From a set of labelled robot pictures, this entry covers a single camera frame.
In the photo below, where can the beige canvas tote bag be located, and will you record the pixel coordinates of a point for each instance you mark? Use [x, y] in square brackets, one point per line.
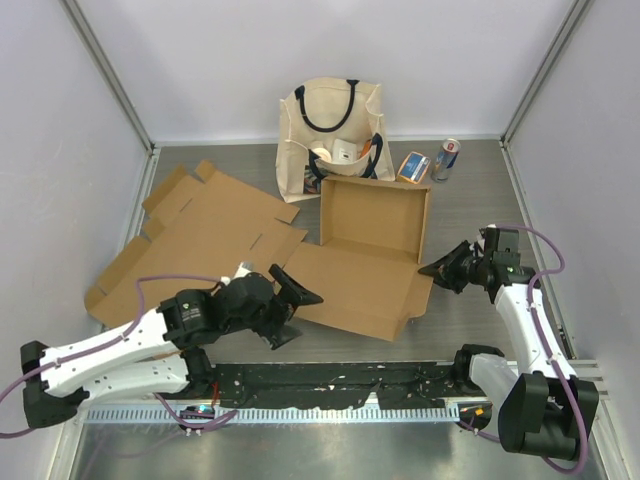
[325, 109]

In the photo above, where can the white box in bag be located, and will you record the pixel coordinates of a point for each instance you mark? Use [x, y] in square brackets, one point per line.
[344, 152]

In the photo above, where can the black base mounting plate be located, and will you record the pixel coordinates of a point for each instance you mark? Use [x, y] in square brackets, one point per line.
[329, 386]

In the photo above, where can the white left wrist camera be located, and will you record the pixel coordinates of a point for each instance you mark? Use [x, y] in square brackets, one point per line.
[243, 269]

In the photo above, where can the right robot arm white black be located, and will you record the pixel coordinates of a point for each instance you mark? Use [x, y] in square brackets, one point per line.
[542, 408]

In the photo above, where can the silver blue drink can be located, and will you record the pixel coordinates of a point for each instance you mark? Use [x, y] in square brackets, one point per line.
[445, 160]

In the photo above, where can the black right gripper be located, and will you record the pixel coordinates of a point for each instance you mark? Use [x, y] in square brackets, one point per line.
[444, 270]

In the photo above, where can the brown cardboard box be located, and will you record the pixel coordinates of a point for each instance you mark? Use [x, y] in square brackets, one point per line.
[365, 265]

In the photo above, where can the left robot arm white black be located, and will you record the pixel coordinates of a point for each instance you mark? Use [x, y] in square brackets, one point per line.
[162, 350]

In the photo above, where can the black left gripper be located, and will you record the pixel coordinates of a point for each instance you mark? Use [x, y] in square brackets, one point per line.
[280, 332]

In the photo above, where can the tape roll in bag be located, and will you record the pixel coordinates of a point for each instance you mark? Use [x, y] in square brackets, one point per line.
[321, 151]

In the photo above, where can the orange item in bag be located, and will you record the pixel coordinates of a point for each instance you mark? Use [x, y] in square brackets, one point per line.
[366, 148]

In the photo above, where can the white slotted cable duct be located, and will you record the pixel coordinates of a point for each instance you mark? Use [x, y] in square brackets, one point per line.
[369, 413]

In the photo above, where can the flat spare cardboard blank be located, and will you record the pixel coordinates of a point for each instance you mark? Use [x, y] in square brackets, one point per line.
[200, 225]

